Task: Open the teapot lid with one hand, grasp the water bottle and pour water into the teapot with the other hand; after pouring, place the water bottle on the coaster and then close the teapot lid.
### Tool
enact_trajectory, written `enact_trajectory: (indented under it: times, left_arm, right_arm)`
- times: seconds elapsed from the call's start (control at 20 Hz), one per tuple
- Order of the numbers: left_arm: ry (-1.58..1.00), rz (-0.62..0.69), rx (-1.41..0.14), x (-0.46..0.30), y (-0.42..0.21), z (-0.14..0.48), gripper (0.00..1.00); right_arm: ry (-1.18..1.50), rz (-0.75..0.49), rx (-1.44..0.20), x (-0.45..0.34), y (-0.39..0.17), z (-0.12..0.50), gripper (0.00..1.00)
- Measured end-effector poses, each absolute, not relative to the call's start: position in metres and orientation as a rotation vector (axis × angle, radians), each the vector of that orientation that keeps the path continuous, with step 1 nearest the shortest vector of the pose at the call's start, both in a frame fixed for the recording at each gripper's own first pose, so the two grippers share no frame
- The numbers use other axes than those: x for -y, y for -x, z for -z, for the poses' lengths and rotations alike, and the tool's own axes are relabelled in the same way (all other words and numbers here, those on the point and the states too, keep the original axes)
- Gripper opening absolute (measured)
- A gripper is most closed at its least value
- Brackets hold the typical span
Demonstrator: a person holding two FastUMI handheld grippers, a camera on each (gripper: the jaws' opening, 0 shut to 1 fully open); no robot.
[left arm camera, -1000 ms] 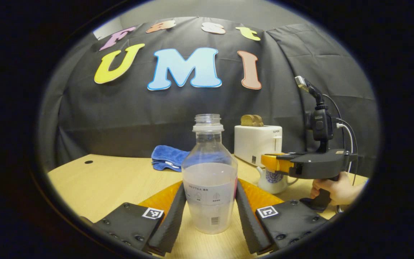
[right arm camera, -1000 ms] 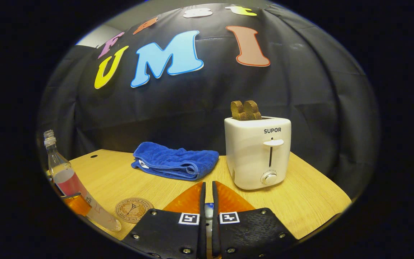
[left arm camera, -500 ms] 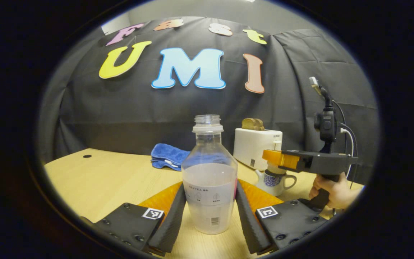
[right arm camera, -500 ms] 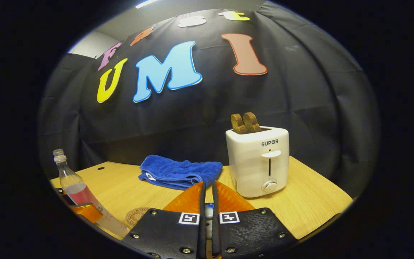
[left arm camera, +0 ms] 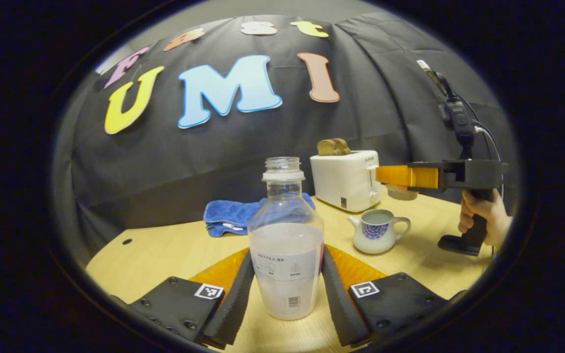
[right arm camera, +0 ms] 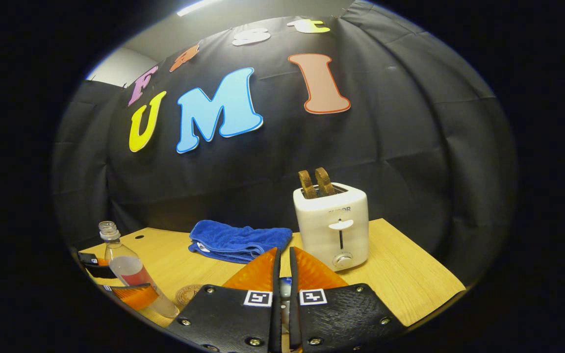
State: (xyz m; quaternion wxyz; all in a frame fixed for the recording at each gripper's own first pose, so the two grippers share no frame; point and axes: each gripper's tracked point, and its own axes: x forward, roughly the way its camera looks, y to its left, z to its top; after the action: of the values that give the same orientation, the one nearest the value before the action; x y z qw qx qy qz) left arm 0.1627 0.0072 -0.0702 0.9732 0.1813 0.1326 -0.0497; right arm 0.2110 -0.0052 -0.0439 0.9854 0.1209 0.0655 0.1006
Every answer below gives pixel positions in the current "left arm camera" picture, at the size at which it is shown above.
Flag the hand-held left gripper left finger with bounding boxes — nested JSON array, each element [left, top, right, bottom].
[[111, 248, 256, 350]]

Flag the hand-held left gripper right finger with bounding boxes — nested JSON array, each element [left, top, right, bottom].
[[321, 244, 452, 349]]

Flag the white blue-patterned teacup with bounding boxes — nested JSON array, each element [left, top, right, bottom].
[[347, 209, 411, 254]]

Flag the clear plastic water bottle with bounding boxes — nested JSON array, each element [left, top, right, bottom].
[[247, 157, 325, 321]]

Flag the white toaster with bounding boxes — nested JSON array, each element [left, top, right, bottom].
[[309, 150, 382, 213]]

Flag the blue towel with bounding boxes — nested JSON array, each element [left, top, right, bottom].
[[203, 193, 316, 238]]

